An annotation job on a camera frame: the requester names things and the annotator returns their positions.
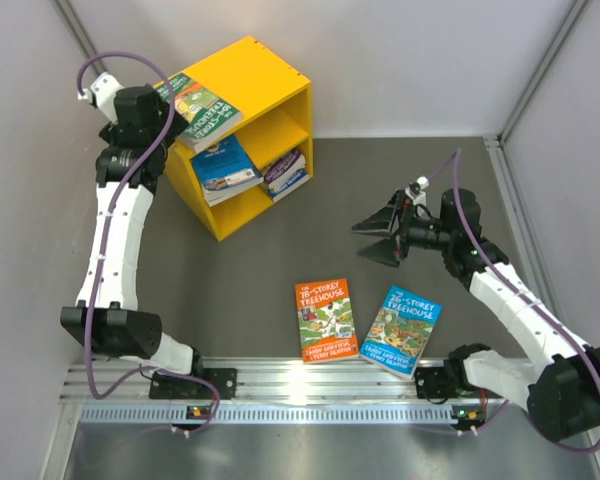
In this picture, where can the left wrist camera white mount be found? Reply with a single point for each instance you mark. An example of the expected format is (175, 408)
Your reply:
(101, 95)

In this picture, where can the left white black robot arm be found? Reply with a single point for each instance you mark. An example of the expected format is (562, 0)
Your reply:
(106, 318)

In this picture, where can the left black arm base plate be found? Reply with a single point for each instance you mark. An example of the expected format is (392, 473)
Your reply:
(169, 387)

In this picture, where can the green 104-storey treehouse book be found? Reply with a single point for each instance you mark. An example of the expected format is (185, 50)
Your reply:
(209, 117)

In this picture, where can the blue thick paperback book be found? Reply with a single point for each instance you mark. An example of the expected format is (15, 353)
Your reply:
(224, 165)

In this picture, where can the orange 78-storey treehouse book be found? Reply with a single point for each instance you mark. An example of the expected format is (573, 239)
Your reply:
(326, 322)

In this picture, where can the light blue treehouse book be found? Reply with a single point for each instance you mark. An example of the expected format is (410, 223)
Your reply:
(400, 332)

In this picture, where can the yellow wooden shelf box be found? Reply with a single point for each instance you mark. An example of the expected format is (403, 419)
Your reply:
(275, 101)

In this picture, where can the dark Tale of Two Cities book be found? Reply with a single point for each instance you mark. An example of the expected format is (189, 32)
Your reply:
(215, 197)

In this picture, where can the blue 91-storey treehouse book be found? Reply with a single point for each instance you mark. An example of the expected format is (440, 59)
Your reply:
(299, 178)

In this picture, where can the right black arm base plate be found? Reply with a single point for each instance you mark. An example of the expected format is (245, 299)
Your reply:
(433, 383)

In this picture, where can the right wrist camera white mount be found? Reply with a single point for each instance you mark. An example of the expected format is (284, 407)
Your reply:
(416, 191)

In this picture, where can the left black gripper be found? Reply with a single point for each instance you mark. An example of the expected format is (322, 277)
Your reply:
(175, 128)

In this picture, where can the purple 52-storey treehouse book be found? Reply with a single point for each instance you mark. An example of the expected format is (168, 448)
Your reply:
(280, 171)

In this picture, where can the aluminium mounting rail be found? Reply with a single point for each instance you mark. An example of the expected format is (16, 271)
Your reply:
(283, 391)

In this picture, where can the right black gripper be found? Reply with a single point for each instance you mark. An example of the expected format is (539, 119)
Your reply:
(391, 250)

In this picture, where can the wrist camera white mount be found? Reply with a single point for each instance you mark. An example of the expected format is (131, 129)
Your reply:
(101, 95)
(416, 191)

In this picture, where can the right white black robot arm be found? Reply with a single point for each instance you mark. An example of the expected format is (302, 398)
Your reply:
(559, 390)

